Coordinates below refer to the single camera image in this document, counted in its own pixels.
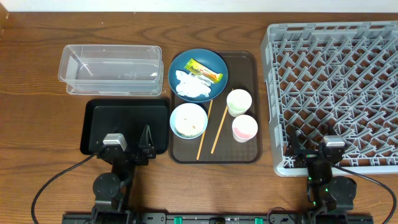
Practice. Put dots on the wooden chopstick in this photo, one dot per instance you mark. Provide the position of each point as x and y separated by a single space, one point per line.
203 135
220 127

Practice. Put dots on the right wooden chopstick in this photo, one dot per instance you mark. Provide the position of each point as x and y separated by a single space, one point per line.
220 127

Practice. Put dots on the brown serving tray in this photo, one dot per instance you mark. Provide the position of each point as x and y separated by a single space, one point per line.
242 72

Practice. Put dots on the clear plastic waste bin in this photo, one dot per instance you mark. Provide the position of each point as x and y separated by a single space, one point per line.
111 70

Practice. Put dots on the left wooden chopstick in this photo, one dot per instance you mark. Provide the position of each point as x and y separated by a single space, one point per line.
203 135

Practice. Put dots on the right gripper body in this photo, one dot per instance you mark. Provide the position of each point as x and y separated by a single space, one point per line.
308 157

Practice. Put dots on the white tissue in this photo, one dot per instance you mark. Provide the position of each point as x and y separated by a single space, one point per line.
192 85

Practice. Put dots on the cream plastic cup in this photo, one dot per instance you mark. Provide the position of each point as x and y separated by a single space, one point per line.
238 102

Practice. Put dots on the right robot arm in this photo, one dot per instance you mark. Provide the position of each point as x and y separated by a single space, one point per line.
332 196

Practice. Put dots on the light blue bowl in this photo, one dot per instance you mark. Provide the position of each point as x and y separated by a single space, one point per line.
188 121

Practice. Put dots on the grey dishwasher rack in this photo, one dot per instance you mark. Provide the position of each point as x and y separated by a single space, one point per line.
340 75

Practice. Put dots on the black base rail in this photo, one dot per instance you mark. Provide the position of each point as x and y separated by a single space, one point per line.
161 218

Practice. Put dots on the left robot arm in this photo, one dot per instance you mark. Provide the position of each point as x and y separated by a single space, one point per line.
112 189

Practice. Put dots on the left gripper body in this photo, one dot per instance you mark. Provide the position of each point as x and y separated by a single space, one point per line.
130 154

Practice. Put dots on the dark blue plate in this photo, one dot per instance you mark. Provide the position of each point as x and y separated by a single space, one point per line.
210 60

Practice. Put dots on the pink plastic cup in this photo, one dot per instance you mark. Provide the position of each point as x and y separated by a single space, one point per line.
244 128

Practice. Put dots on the black plastic tray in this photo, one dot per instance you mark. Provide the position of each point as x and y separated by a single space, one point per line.
127 117

